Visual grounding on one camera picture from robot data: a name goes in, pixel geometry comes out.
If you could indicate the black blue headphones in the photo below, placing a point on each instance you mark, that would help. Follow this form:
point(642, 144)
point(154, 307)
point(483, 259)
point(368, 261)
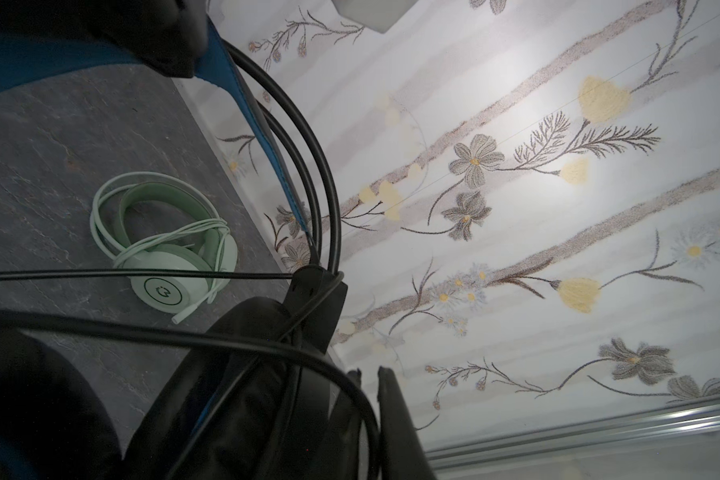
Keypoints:
point(227, 410)

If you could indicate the green white headphones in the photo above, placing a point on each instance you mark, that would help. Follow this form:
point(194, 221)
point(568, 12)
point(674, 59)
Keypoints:
point(179, 264)

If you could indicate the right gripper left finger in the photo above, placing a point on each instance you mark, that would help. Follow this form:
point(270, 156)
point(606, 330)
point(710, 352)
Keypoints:
point(339, 450)

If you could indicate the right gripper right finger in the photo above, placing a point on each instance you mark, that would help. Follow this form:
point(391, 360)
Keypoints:
point(403, 457)

